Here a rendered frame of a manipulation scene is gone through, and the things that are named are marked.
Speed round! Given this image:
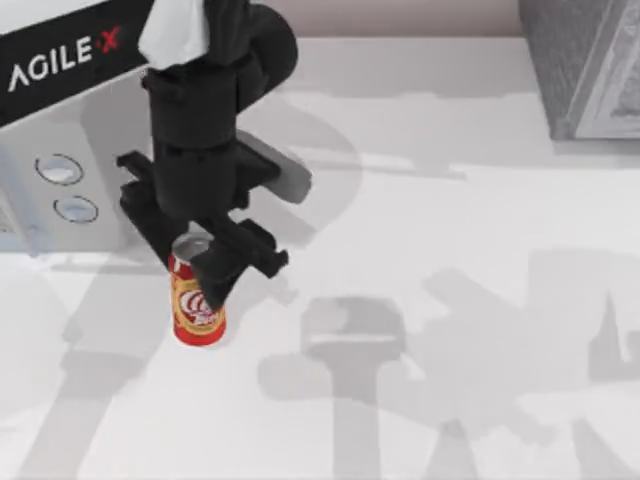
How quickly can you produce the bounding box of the red and white can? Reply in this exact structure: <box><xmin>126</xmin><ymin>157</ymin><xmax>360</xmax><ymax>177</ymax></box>
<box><xmin>169</xmin><ymin>231</ymin><xmax>228</xmax><ymax>347</ymax></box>

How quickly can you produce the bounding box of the round microwave knob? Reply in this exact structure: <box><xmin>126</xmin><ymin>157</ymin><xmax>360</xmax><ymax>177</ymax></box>
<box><xmin>34</xmin><ymin>152</ymin><xmax>84</xmax><ymax>186</ymax></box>
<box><xmin>52</xmin><ymin>195</ymin><xmax>100</xmax><ymax>223</ymax></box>

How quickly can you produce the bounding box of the pale microwave oven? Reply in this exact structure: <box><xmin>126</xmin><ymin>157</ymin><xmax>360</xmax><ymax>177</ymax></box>
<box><xmin>0</xmin><ymin>65</ymin><xmax>157</xmax><ymax>258</ymax></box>

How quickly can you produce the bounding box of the grey cabinet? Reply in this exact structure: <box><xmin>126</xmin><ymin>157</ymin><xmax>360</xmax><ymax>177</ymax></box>
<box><xmin>518</xmin><ymin>0</ymin><xmax>640</xmax><ymax>143</ymax></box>

